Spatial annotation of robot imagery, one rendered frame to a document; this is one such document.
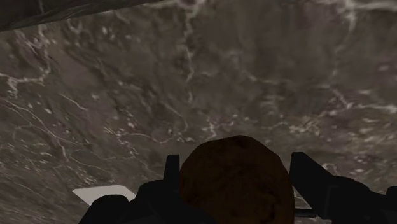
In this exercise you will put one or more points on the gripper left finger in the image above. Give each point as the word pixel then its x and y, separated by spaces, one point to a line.
pixel 155 201

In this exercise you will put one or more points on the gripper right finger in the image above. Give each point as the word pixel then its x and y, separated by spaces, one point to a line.
pixel 341 198

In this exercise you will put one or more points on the brown round potato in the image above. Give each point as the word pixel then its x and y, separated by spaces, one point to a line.
pixel 235 183

